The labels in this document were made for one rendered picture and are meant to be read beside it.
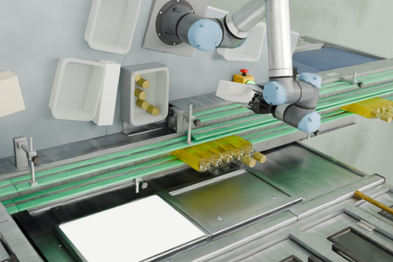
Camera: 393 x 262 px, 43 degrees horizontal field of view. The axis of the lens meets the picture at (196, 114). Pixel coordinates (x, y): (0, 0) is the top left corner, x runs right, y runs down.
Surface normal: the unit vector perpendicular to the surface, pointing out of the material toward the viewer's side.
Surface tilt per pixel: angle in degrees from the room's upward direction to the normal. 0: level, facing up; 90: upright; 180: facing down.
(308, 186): 90
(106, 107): 0
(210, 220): 90
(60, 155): 90
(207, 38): 9
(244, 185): 90
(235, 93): 0
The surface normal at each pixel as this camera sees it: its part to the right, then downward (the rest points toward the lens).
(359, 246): 0.06, -0.93
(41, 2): 0.61, 0.33
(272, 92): -0.80, 0.07
